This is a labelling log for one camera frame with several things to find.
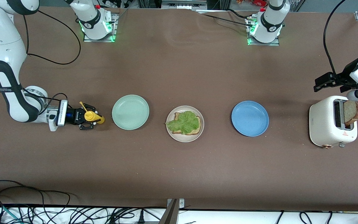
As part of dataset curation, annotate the yellow squeeze bottle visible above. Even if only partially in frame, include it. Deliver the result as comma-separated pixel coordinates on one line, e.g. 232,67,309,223
80,101,105,124

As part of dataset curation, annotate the green lettuce leaf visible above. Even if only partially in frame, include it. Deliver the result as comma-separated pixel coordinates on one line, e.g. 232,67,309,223
166,111,200,135

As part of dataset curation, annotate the light-crust bread slice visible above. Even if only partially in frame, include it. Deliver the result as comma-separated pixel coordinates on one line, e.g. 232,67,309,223
172,112,202,136

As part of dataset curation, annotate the mint green plate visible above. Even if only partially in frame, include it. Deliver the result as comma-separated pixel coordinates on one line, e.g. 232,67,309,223
112,94,150,130

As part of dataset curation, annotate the blue plate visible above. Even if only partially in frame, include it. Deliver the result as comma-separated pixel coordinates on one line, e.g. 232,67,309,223
231,100,269,137

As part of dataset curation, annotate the beige plate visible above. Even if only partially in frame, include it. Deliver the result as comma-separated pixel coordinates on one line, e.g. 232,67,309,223
166,105,204,143

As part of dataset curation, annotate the dark-crust bread slice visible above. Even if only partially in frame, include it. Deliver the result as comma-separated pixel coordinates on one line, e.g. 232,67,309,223
343,100,358,126

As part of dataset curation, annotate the white toaster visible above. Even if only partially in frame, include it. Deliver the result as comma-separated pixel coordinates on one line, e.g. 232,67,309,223
309,96,358,149

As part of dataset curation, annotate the red package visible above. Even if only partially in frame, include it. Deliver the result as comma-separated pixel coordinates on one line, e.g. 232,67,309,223
236,0,267,7

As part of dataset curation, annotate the dark grey metal beam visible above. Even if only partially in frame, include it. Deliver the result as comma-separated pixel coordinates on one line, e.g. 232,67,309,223
158,199,179,224

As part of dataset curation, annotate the grey power strip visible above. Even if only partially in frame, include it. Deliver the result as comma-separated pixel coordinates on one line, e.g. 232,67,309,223
161,0,208,10

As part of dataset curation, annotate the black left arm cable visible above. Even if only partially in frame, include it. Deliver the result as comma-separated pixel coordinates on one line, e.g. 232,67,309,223
323,0,358,75

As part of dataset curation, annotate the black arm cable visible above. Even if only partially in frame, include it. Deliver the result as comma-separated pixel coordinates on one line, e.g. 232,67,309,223
21,9,81,108
323,0,358,75

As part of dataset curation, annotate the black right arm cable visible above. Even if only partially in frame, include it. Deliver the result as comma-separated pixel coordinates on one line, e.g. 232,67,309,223
21,9,81,108

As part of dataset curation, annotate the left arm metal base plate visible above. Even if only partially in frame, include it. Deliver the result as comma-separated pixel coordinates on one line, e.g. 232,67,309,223
245,17,281,47

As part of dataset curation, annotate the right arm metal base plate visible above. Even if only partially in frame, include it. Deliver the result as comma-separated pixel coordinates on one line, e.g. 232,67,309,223
83,13,117,43

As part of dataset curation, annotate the silver table bracket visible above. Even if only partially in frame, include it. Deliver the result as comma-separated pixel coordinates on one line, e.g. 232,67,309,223
167,198,185,209

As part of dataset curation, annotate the thin black table cable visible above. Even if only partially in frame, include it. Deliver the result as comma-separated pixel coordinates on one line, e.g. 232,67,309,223
195,9,255,28

